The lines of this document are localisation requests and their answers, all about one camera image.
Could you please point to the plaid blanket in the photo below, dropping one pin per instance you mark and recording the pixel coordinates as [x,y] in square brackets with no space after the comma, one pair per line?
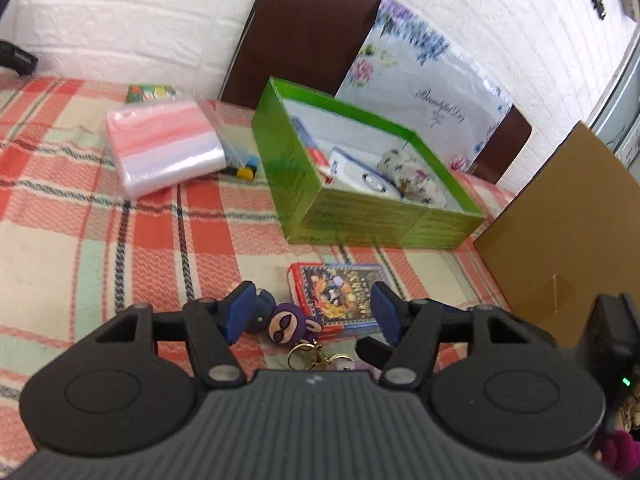
[90,260]

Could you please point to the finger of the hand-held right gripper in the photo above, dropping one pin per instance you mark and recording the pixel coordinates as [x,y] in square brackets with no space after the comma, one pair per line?
[371,351]
[447,306]

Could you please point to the floral plastic bag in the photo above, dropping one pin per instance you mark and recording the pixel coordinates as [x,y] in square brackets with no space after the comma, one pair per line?
[420,80]

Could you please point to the pack of clear zip bags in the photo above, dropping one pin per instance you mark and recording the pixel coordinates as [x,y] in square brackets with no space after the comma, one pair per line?
[160,145]

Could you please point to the white and blue carton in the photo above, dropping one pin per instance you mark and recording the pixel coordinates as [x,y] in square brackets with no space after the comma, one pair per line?
[357,170]

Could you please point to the window frame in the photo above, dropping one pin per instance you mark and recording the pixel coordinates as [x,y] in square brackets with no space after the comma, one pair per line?
[617,110]

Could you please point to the dark brown chair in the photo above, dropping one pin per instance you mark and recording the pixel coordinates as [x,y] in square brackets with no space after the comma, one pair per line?
[305,35]

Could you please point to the small green packet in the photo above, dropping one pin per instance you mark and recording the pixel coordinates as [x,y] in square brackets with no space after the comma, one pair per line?
[150,92]

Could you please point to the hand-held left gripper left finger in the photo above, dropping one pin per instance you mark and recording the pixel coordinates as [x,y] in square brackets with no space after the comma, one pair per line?
[237,312]

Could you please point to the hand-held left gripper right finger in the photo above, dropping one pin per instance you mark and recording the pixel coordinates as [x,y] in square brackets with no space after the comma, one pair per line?
[386,312]

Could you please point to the floral fabric pouch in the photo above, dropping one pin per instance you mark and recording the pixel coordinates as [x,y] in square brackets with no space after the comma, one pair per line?
[412,177]

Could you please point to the red and white tube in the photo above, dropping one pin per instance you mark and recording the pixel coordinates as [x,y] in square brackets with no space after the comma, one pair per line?
[320,162]

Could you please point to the brown cardboard sheet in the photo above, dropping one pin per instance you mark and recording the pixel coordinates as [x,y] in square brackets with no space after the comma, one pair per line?
[560,240]

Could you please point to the green cardboard box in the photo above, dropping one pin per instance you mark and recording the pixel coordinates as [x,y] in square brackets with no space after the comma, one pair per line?
[295,170]

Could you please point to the black camera on grip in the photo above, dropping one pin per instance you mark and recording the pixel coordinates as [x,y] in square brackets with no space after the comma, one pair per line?
[17,58]

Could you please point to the person's right forearm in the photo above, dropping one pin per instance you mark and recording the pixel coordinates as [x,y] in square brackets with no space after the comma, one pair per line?
[620,452]

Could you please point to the clear bag of markers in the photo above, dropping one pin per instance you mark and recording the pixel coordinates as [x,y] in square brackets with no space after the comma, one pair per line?
[240,157]

